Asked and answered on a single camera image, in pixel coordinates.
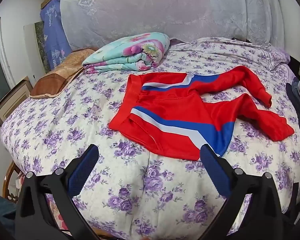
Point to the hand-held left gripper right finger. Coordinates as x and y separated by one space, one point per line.
214 173

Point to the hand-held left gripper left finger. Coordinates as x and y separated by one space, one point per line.
84 170

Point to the red pants with blue stripes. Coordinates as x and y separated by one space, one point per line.
180 120

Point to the purple floral bedspread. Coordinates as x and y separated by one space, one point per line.
90 120

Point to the wooden chair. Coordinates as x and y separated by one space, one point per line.
8 180

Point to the dark teal cloth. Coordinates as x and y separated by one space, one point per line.
1 207

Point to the brown pillow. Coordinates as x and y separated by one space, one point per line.
57 77

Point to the hanging dark and grey clothes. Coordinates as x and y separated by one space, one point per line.
290 97

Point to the folded teal floral blanket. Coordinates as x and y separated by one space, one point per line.
130 52

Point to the landscape picture panel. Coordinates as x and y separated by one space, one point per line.
38 42

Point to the blue printed quilt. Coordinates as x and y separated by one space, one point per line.
52 37

